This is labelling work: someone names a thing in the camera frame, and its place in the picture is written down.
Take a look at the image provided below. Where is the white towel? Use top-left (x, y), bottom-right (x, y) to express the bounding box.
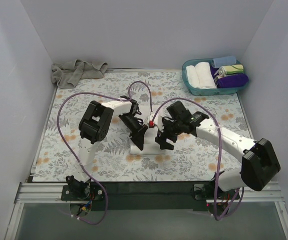
top-left (195, 62), bottom-right (216, 89)
top-left (130, 104), bottom-right (167, 156)
top-left (186, 65), bottom-right (200, 89)

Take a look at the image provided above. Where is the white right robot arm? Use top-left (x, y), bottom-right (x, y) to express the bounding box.
top-left (148, 100), bottom-right (281, 199)

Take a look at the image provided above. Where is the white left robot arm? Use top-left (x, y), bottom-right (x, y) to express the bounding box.
top-left (66, 96), bottom-right (148, 200)

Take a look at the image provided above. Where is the floral patterned table mat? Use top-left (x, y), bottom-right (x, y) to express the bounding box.
top-left (31, 71), bottom-right (251, 182)

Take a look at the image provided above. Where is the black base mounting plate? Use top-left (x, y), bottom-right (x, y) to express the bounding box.
top-left (61, 181), bottom-right (241, 212)

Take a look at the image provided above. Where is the teal plastic basket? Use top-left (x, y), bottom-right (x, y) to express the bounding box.
top-left (181, 58), bottom-right (249, 96)

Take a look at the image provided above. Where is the rolled green striped towel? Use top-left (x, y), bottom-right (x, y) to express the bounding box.
top-left (214, 64), bottom-right (244, 77)

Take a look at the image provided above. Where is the rolled light blue towel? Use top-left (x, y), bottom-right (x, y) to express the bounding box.
top-left (211, 55), bottom-right (237, 69)

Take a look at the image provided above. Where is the rolled purple towel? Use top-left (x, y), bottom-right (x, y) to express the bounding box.
top-left (213, 73), bottom-right (249, 89)

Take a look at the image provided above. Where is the crumpled grey towel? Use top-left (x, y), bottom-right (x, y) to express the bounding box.
top-left (51, 59), bottom-right (108, 89)

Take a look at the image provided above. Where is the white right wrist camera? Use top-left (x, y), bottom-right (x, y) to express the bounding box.
top-left (145, 114), bottom-right (164, 131)

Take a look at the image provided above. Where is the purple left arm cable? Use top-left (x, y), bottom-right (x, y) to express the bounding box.
top-left (58, 81), bottom-right (153, 225)

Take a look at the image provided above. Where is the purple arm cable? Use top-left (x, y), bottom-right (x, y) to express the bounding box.
top-left (151, 97), bottom-right (244, 221)
top-left (58, 81), bottom-right (153, 225)

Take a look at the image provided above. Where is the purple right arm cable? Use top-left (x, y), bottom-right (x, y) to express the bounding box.
top-left (151, 97), bottom-right (244, 221)

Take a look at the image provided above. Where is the aluminium frame rail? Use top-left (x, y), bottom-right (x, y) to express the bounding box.
top-left (5, 181), bottom-right (288, 240)

